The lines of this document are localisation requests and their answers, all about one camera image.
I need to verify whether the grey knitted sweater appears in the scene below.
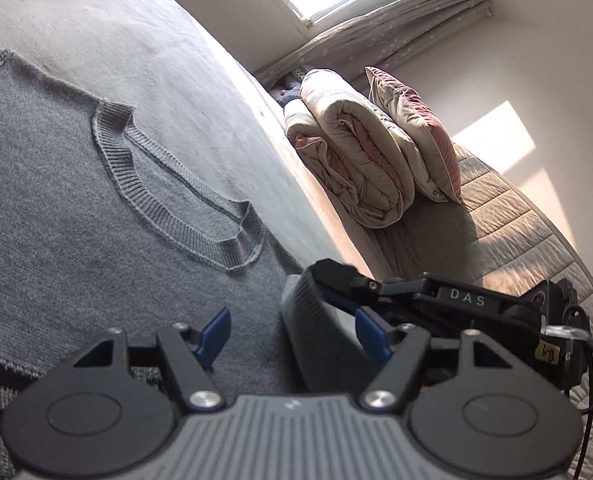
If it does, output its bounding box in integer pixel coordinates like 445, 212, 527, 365
0, 45, 392, 480

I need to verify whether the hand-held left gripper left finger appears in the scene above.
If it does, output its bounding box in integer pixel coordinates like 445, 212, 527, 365
71, 307, 232, 413

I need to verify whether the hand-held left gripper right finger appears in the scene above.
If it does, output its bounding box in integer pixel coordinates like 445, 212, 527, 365
355, 307, 519, 413

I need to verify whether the floral curtain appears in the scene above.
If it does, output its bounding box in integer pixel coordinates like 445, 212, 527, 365
254, 0, 492, 86

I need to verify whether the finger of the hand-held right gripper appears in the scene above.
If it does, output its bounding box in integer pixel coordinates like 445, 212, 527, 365
310, 259, 424, 307
321, 292, 417, 332

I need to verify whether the beige quilted bedspread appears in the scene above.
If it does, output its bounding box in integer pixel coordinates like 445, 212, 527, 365
371, 145, 593, 480

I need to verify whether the folded beige and pink quilt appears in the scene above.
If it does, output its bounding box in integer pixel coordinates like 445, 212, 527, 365
284, 67, 417, 231

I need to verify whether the pile of colourful folded cloths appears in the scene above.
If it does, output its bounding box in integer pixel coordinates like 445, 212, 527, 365
271, 67, 307, 108

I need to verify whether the maroon and beige pillow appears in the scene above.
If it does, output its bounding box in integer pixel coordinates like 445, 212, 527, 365
365, 66, 463, 205

